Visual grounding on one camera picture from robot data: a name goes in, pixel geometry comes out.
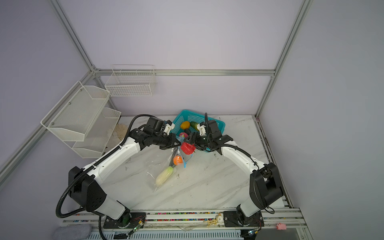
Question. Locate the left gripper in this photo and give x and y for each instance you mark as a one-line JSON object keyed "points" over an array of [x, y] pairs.
{"points": [[172, 139]]}

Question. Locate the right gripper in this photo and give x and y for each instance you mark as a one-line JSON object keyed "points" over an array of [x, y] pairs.
{"points": [[193, 140]]}

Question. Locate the pink dragonfruit toy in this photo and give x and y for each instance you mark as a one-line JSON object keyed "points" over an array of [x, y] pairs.
{"points": [[183, 135]]}

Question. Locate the red strawberry toy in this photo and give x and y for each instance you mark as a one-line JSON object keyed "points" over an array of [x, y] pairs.
{"points": [[188, 149]]}

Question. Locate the green yellow cucumber toy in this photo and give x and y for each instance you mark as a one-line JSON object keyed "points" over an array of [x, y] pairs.
{"points": [[194, 125]]}

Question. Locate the teal plastic basket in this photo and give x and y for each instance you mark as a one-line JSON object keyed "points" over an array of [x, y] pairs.
{"points": [[190, 116]]}

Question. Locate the orange persimmon toy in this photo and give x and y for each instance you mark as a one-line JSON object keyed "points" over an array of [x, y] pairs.
{"points": [[178, 160]]}

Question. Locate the clear zip top bag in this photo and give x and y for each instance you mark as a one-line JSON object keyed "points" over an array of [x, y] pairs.
{"points": [[161, 169]]}

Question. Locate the white radish toy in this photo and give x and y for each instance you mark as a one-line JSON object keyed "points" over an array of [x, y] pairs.
{"points": [[163, 176]]}

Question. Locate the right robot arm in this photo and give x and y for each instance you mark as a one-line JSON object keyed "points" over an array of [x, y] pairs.
{"points": [[265, 183]]}

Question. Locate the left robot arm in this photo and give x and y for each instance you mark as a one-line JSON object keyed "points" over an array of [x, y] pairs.
{"points": [[85, 184]]}

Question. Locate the yellow lemon toy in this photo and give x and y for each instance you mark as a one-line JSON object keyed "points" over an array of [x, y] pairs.
{"points": [[185, 125]]}

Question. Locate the beige cloth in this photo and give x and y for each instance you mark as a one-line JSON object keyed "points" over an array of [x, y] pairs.
{"points": [[117, 136]]}

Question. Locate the yellow wooden toy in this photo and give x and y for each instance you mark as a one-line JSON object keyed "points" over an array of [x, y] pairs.
{"points": [[218, 220]]}

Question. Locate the white mesh two-tier shelf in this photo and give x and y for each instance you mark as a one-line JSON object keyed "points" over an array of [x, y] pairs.
{"points": [[83, 121]]}

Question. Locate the pink pig figure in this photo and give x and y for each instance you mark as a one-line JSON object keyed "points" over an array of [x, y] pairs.
{"points": [[281, 227]]}

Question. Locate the grey cloth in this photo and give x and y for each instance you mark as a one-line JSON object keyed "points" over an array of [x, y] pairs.
{"points": [[74, 232]]}

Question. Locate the white wire basket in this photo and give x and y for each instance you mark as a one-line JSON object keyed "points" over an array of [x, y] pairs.
{"points": [[132, 81]]}

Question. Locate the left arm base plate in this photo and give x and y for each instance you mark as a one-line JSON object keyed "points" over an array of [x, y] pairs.
{"points": [[126, 221]]}

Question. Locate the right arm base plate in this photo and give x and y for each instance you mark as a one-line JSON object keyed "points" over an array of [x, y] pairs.
{"points": [[237, 219]]}

